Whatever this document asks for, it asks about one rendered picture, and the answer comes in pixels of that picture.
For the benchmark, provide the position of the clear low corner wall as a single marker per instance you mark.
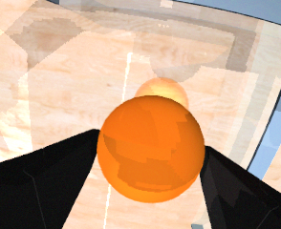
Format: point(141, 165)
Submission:
point(262, 87)

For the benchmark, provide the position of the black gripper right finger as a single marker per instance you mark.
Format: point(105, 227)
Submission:
point(236, 199)

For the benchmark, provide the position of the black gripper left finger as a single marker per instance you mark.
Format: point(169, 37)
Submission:
point(39, 189)

